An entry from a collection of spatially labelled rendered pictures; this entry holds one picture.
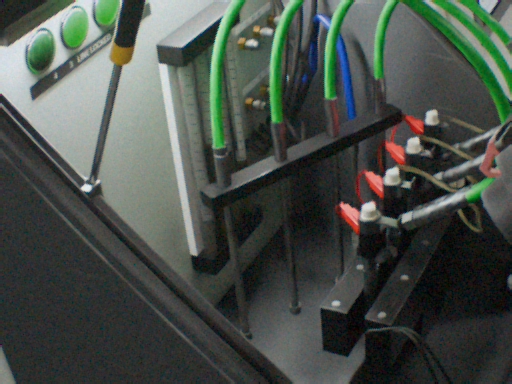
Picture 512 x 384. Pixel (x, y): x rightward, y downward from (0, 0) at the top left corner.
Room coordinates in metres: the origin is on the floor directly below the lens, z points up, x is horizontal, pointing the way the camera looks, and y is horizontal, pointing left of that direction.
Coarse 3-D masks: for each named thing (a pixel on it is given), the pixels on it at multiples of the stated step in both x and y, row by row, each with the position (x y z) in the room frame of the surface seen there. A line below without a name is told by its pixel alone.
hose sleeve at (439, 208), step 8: (464, 192) 0.82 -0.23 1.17; (440, 200) 0.84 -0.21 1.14; (448, 200) 0.83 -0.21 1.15; (456, 200) 0.82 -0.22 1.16; (464, 200) 0.82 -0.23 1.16; (424, 208) 0.85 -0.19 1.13; (432, 208) 0.84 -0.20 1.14; (440, 208) 0.83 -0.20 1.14; (448, 208) 0.83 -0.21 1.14; (456, 208) 0.82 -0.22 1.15; (416, 216) 0.85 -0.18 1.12; (424, 216) 0.84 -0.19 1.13; (432, 216) 0.84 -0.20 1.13; (440, 216) 0.83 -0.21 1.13
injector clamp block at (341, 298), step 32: (448, 192) 1.09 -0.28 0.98; (448, 224) 1.01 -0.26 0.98; (416, 256) 0.95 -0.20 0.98; (448, 256) 1.02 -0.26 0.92; (352, 288) 0.90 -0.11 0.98; (384, 288) 0.89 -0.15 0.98; (416, 288) 0.90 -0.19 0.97; (320, 320) 0.87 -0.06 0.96; (352, 320) 0.87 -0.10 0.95; (384, 320) 0.83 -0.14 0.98; (416, 320) 0.90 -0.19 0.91; (384, 352) 0.83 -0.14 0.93
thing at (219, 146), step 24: (240, 0) 0.96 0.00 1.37; (408, 0) 0.85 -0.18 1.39; (216, 48) 0.98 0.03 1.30; (216, 72) 0.98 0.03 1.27; (480, 72) 0.81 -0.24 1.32; (216, 96) 0.99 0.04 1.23; (504, 96) 0.80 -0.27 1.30; (216, 120) 0.99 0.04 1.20; (504, 120) 0.79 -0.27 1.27; (216, 144) 0.99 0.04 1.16; (480, 192) 0.81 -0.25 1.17
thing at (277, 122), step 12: (300, 0) 1.01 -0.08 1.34; (288, 12) 1.02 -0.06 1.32; (288, 24) 1.02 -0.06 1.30; (276, 36) 1.03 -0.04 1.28; (276, 48) 1.03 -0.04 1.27; (276, 60) 1.03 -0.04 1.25; (276, 72) 1.03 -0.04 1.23; (276, 84) 1.03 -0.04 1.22; (276, 96) 1.04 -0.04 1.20; (492, 96) 0.88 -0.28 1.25; (276, 108) 1.04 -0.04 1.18; (276, 120) 1.04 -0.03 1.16; (276, 132) 1.03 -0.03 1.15; (276, 144) 1.04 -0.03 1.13; (276, 156) 1.04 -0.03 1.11; (456, 192) 0.91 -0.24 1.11
